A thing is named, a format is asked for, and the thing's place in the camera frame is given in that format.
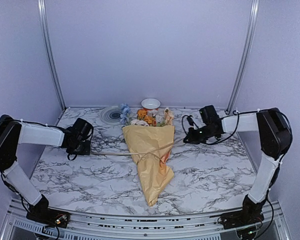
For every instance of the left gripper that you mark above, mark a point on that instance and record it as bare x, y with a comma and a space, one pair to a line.
86, 151

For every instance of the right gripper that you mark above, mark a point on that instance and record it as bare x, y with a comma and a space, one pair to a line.
191, 137

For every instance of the pink fake flower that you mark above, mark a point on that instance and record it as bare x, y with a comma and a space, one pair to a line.
137, 122
168, 117

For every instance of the orange wrapping paper sheet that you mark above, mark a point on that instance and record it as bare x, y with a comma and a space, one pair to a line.
151, 147

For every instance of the orange fake flower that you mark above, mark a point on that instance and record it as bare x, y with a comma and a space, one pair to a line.
142, 115

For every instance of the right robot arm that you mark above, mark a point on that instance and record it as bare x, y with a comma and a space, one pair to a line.
275, 135

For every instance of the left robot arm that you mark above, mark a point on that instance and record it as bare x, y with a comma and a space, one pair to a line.
14, 132

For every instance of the grey glass plate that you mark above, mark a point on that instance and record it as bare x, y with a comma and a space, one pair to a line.
113, 115

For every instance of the red and white bowl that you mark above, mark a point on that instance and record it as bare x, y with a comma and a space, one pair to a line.
150, 104

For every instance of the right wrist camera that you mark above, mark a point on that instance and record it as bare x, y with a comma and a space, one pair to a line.
191, 122

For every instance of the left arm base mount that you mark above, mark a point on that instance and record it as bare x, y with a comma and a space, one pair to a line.
48, 216

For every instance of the right aluminium frame post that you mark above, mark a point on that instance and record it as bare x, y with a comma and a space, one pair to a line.
250, 33

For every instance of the aluminium frame post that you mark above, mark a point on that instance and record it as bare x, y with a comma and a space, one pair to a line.
49, 52
250, 33

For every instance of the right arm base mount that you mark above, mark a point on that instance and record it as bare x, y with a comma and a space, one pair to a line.
242, 215

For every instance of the left aluminium frame post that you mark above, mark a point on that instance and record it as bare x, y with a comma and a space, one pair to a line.
49, 52

